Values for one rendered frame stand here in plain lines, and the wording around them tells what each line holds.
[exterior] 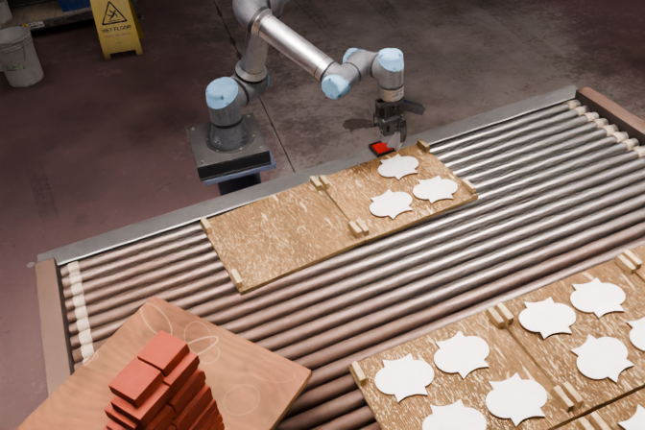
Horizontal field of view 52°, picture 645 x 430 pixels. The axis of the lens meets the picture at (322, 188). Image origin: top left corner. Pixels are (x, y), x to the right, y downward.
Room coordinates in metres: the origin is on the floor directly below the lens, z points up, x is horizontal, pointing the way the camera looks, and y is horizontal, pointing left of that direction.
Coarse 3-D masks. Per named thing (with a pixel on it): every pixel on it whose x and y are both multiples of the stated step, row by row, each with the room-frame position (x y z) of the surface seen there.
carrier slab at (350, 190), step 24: (360, 168) 1.81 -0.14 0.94; (432, 168) 1.77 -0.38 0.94; (336, 192) 1.69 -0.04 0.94; (360, 192) 1.68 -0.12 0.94; (384, 192) 1.67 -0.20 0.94; (408, 192) 1.65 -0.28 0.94; (456, 192) 1.63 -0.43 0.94; (360, 216) 1.56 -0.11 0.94; (408, 216) 1.54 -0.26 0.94; (432, 216) 1.54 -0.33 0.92
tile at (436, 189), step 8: (424, 184) 1.67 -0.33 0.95; (432, 184) 1.67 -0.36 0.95; (440, 184) 1.66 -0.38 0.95; (448, 184) 1.66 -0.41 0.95; (456, 184) 1.65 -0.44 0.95; (416, 192) 1.64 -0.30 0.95; (424, 192) 1.63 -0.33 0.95; (432, 192) 1.63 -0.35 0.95; (440, 192) 1.62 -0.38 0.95; (448, 192) 1.62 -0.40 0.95; (424, 200) 1.60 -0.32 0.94; (432, 200) 1.59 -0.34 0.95; (440, 200) 1.59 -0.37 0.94; (448, 200) 1.59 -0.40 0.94
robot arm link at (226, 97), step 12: (216, 84) 2.08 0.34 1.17; (228, 84) 2.07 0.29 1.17; (240, 84) 2.10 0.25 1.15; (216, 96) 2.02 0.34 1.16; (228, 96) 2.02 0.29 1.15; (240, 96) 2.06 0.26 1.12; (216, 108) 2.01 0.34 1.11; (228, 108) 2.02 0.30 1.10; (240, 108) 2.06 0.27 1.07; (216, 120) 2.02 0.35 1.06; (228, 120) 2.02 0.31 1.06
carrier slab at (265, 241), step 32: (288, 192) 1.72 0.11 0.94; (320, 192) 1.70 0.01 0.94; (224, 224) 1.59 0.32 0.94; (256, 224) 1.57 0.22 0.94; (288, 224) 1.56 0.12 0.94; (320, 224) 1.54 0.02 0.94; (224, 256) 1.44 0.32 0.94; (256, 256) 1.43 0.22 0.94; (288, 256) 1.41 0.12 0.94; (320, 256) 1.40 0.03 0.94; (256, 288) 1.31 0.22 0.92
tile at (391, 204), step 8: (392, 192) 1.65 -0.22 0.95; (400, 192) 1.64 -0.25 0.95; (376, 200) 1.62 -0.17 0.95; (384, 200) 1.61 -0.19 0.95; (392, 200) 1.61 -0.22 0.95; (400, 200) 1.61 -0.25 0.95; (408, 200) 1.60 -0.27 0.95; (376, 208) 1.58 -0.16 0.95; (384, 208) 1.57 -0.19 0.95; (392, 208) 1.57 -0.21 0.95; (400, 208) 1.56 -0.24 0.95; (408, 208) 1.56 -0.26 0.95; (376, 216) 1.55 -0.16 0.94; (384, 216) 1.54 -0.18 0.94; (392, 216) 1.53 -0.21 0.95
